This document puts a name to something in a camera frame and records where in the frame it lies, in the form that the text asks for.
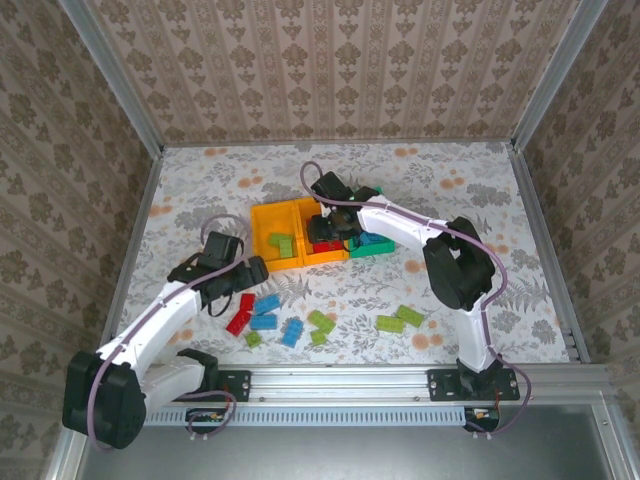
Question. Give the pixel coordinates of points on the long red lego brick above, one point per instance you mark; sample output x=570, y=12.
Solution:
x=324, y=248

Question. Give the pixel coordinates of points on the large blue lego brick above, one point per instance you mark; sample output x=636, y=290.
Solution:
x=371, y=239

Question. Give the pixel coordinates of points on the green plastic bin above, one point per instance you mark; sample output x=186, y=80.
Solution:
x=372, y=251

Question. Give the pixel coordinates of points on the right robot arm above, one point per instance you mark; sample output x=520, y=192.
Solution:
x=390, y=225

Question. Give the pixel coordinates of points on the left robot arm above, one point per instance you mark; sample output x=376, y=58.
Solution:
x=165, y=310

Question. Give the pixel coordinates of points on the small green lego brick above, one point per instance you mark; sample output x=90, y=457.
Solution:
x=318, y=336
x=253, y=339

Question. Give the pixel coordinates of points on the floral patterned table cover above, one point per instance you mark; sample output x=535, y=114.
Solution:
x=440, y=165

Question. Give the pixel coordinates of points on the grey metal panel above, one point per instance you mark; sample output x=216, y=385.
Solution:
x=325, y=455

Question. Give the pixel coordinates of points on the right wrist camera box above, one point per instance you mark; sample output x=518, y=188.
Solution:
x=330, y=187

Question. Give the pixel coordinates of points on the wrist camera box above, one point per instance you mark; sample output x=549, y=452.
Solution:
x=330, y=187
x=220, y=246

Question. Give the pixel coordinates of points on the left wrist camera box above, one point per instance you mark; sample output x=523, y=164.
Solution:
x=220, y=246

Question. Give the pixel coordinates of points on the thin aluminium rail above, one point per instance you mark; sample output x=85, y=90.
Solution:
x=340, y=144

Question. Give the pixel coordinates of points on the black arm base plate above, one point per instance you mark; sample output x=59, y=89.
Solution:
x=442, y=385
x=235, y=385

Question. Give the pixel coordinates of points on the aluminium side rail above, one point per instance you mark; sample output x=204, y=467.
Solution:
x=137, y=225
x=546, y=250

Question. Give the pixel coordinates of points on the wide aluminium extrusion rail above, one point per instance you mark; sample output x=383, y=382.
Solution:
x=340, y=382

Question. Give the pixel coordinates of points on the aluminium frame post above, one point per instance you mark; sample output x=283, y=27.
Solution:
x=115, y=75
x=555, y=75

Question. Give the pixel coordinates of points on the aluminium corner frame bar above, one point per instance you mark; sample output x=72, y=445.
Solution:
x=615, y=440
x=62, y=462

